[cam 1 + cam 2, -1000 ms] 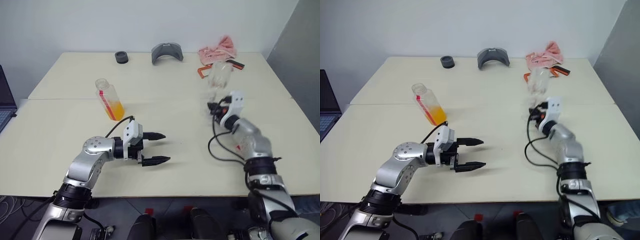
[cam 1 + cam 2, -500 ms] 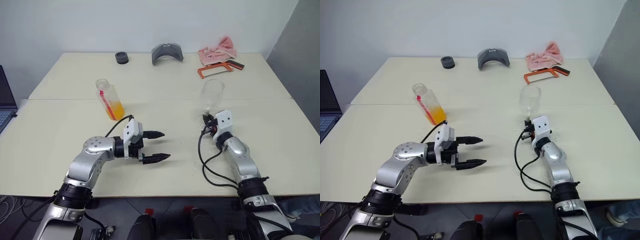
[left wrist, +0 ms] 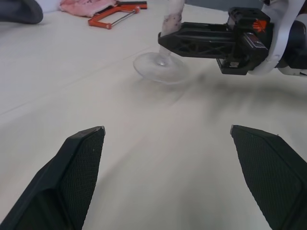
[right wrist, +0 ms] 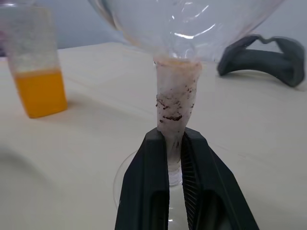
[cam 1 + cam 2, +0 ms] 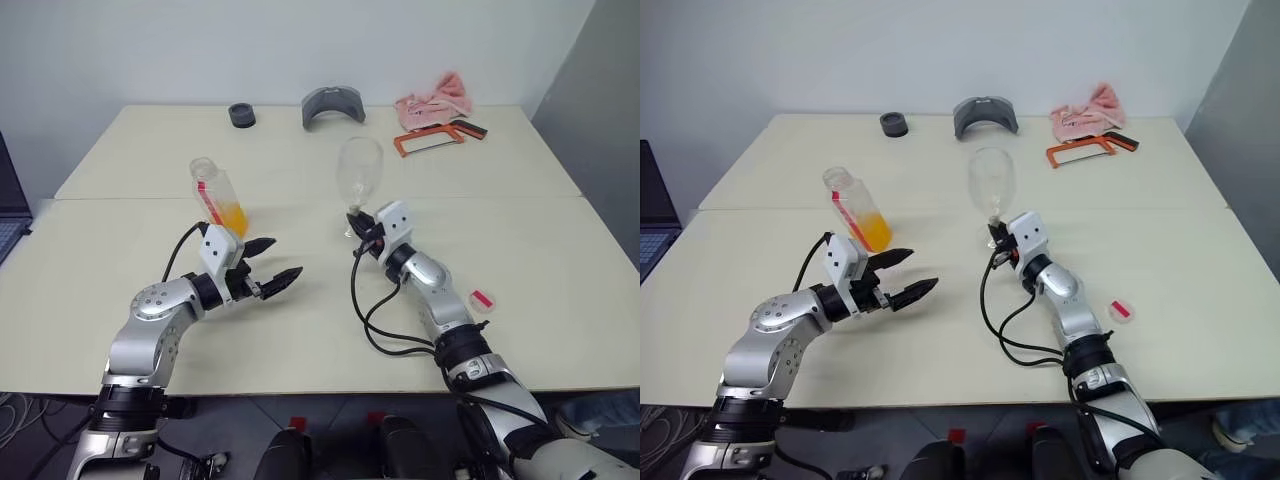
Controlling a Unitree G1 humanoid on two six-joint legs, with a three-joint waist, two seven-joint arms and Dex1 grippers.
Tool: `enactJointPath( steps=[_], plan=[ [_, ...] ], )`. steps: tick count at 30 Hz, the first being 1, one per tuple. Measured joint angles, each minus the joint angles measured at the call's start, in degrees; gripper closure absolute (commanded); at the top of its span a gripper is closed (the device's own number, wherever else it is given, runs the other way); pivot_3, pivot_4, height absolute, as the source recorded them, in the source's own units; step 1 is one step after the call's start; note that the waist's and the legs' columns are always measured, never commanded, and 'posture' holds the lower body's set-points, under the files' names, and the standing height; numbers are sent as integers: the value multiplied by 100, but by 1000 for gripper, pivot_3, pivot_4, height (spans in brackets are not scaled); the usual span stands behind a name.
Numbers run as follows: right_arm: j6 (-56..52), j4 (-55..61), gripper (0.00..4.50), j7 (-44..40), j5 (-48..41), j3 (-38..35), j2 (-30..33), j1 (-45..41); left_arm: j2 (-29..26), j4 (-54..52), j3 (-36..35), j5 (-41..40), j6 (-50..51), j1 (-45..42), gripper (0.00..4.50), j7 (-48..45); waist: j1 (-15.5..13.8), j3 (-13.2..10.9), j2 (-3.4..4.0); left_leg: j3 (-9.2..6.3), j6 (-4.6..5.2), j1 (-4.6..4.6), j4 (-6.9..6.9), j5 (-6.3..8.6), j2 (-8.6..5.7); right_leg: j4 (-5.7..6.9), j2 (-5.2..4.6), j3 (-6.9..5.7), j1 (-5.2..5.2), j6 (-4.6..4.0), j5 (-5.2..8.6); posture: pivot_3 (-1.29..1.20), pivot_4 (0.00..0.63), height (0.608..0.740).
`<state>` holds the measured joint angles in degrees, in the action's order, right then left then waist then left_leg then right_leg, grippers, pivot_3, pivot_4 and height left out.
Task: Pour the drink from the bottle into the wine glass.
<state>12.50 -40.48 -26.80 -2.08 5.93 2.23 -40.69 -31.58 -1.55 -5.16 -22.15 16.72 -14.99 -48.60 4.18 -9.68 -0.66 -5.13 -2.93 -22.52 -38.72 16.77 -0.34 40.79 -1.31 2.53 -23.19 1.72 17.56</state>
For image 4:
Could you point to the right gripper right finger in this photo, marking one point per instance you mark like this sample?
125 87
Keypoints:
216 187

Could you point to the grey curved pad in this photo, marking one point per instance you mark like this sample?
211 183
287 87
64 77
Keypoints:
278 64

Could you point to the orange juice bottle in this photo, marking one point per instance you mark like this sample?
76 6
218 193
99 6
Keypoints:
38 93

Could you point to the clear plastic wine glass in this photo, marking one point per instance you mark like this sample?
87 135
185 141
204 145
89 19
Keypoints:
177 72

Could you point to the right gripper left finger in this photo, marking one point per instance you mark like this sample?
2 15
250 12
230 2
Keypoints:
144 182

